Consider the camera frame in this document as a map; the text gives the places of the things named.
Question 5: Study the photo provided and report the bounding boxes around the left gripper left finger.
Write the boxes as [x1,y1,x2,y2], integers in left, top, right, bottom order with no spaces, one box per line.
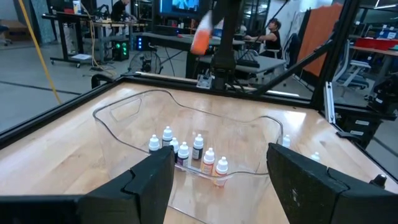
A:
[77,145,176,224]

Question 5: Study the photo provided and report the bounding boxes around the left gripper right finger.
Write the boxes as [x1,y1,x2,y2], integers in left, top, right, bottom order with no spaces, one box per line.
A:
[266,142,398,224]

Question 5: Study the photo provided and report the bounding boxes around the clear plastic bin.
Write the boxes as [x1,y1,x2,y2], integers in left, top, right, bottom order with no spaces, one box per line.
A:
[92,89,284,224]

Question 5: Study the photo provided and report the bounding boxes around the small dark green dropper bottle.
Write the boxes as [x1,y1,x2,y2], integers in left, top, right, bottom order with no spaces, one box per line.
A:
[192,133,205,161]

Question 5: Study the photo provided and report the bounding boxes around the small yellow dropper bottle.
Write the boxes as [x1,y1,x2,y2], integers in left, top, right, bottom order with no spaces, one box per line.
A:
[213,156,229,187]
[200,147,216,175]

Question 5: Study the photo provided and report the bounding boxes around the small orange dropper bottle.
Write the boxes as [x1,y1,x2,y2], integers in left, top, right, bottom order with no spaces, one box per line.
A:
[190,11,214,56]

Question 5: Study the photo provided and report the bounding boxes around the black control box white labels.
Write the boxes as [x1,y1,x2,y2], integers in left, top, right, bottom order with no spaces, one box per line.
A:
[335,107,385,149]

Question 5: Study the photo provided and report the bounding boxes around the grey office chair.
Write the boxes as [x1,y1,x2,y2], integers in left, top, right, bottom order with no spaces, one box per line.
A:
[332,40,373,99]

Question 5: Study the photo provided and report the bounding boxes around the black floor fan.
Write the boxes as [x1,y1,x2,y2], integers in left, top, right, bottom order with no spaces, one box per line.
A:
[127,49,164,76]

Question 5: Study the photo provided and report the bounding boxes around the black equipment unit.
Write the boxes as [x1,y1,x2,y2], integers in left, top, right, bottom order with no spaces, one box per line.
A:
[368,74,398,116]

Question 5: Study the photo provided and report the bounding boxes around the black computer keyboard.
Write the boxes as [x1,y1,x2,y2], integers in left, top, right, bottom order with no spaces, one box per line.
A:
[236,57,261,69]

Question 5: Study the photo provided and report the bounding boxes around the computer tower green lights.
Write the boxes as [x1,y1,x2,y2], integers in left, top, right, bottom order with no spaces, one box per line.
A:
[111,39,131,62]

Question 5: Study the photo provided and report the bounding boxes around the black box blue lights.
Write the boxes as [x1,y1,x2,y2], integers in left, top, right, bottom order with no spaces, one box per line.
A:
[135,35,147,52]

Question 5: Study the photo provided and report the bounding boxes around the white paper sheet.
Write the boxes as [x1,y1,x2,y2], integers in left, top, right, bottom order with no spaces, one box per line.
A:
[70,54,93,62]

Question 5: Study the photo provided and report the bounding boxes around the person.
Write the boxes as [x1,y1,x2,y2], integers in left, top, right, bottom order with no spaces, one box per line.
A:
[110,0,137,22]
[244,17,282,58]

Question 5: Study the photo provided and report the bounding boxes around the black desk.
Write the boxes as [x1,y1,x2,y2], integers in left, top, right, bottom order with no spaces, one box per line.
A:
[136,30,215,80]

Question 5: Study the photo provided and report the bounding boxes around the orange partition panel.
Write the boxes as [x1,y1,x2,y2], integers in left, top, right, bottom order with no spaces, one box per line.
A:
[297,2,343,78]

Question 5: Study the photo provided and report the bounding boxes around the wooden top workbench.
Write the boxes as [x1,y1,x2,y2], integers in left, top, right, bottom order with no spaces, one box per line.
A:
[90,20,147,63]

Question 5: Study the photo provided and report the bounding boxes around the wooden table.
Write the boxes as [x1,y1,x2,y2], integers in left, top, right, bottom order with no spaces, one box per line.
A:
[349,45,398,97]

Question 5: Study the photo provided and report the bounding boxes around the red storage bin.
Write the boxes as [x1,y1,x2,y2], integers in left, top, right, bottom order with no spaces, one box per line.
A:
[354,37,398,52]

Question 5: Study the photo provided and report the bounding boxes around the black-legged desk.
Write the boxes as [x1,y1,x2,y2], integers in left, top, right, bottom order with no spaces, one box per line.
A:
[42,12,94,68]

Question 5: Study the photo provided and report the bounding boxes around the blue boxes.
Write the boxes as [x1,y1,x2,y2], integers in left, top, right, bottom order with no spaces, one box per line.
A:
[377,27,398,40]

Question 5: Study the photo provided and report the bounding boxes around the monitor with blue screen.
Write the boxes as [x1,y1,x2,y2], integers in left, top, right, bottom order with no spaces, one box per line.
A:
[157,0,212,19]

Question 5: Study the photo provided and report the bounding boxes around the brown cardboard box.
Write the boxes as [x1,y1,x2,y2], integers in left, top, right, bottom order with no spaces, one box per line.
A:
[0,19,32,43]

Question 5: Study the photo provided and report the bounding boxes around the blue chair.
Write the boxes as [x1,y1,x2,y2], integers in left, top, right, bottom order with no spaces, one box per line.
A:
[0,24,13,47]

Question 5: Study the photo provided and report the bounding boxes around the silver aluminium bracket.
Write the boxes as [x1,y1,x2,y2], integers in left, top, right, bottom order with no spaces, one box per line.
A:
[323,81,336,125]

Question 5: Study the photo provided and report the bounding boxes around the black aluminium rig frame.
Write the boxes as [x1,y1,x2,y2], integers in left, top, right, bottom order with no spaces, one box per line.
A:
[0,0,398,184]

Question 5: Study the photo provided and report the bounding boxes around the white mounting bracket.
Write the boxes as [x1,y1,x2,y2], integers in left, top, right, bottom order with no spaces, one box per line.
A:
[196,74,215,90]

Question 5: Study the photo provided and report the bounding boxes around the yellow cord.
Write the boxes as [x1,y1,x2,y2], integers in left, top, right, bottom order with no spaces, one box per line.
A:
[79,2,118,77]

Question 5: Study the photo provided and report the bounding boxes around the yellow hanging cable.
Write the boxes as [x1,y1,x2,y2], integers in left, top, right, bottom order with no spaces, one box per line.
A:
[17,0,62,105]

